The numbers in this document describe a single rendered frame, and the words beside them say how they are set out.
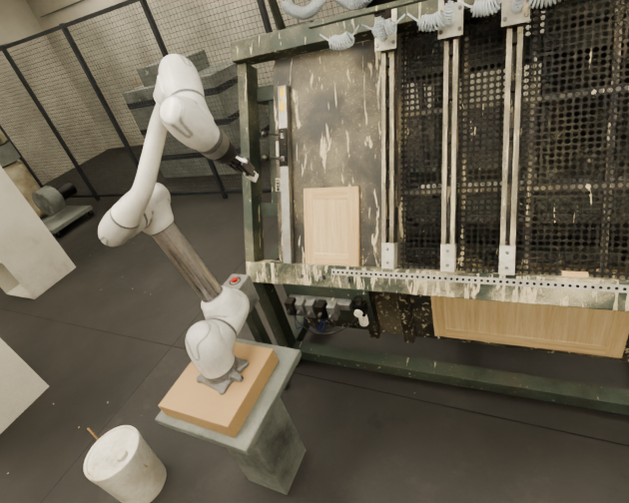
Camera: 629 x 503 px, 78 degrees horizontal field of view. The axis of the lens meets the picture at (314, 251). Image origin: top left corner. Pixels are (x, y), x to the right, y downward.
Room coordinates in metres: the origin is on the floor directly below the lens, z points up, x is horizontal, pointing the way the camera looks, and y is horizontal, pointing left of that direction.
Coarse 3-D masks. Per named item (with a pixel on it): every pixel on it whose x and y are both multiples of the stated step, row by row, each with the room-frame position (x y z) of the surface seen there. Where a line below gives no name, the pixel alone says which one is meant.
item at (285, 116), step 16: (288, 96) 2.20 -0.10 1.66; (288, 112) 2.16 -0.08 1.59; (288, 128) 2.12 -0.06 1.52; (288, 144) 2.08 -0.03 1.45; (288, 160) 2.04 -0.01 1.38; (288, 176) 2.00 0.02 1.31; (288, 192) 1.96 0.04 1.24; (288, 208) 1.93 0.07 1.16; (288, 224) 1.89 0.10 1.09; (288, 240) 1.86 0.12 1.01; (288, 256) 1.82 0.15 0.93
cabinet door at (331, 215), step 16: (304, 192) 1.93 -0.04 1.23; (320, 192) 1.88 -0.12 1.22; (336, 192) 1.83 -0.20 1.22; (352, 192) 1.78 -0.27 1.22; (304, 208) 1.90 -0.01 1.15; (320, 208) 1.85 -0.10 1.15; (336, 208) 1.80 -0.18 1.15; (352, 208) 1.75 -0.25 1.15; (320, 224) 1.81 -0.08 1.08; (336, 224) 1.76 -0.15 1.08; (352, 224) 1.71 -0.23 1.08; (320, 240) 1.78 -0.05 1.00; (336, 240) 1.73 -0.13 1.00; (352, 240) 1.68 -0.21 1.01; (320, 256) 1.73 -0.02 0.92; (336, 256) 1.69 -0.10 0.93; (352, 256) 1.64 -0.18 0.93
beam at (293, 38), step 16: (432, 0) 1.85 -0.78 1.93; (464, 0) 1.77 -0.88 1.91; (496, 0) 1.70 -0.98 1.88; (544, 0) 1.67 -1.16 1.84; (368, 16) 2.00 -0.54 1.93; (400, 16) 1.91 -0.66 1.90; (416, 16) 1.87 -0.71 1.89; (464, 16) 1.81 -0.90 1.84; (272, 32) 2.29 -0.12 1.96; (288, 32) 2.23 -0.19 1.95; (304, 32) 2.17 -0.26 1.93; (320, 32) 2.12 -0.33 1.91; (336, 32) 2.07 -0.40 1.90; (352, 32) 2.02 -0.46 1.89; (368, 32) 1.99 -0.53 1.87; (400, 32) 1.97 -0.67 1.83; (240, 48) 2.37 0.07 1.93; (256, 48) 2.31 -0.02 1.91; (272, 48) 2.25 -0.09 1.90; (288, 48) 2.20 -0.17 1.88; (304, 48) 2.18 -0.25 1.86; (320, 48) 2.17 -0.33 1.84
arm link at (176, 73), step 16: (160, 64) 1.24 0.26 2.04; (176, 64) 1.21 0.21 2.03; (192, 64) 1.24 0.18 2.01; (160, 80) 1.20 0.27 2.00; (176, 80) 1.16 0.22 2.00; (192, 80) 1.17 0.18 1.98; (160, 96) 1.19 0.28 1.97; (160, 128) 1.24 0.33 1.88; (144, 144) 1.24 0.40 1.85; (160, 144) 1.24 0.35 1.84; (144, 160) 1.22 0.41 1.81; (160, 160) 1.24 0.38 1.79; (144, 176) 1.21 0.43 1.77; (144, 192) 1.20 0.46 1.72; (112, 208) 1.27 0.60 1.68; (128, 208) 1.21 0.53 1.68; (144, 208) 1.22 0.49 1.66; (128, 224) 1.23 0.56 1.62
